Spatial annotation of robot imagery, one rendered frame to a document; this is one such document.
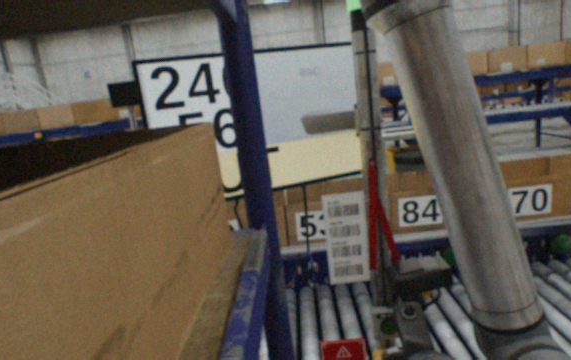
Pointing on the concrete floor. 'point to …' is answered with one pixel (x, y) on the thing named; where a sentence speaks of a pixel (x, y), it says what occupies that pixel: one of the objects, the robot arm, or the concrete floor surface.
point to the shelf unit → (272, 268)
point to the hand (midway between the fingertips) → (397, 349)
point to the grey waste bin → (409, 161)
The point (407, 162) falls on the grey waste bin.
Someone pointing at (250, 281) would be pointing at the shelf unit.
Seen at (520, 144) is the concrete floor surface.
